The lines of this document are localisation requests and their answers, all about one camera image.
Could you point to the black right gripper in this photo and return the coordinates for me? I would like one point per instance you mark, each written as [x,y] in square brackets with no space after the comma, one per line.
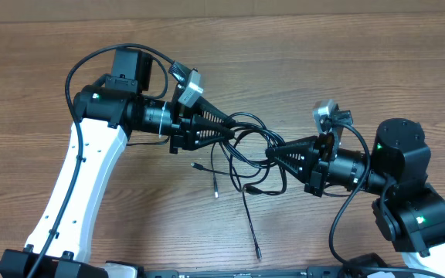
[314,172]

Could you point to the brown cardboard backdrop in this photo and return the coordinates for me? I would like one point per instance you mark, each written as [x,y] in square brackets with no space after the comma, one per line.
[84,10]

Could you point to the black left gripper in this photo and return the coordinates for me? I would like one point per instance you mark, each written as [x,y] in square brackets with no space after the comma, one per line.
[186,127]

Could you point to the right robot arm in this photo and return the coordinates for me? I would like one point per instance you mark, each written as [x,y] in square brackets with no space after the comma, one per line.
[408,211]

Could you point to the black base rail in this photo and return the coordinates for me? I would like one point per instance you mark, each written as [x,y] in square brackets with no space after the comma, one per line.
[245,273]

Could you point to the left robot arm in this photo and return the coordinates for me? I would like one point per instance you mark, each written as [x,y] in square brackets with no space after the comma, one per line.
[145,91]

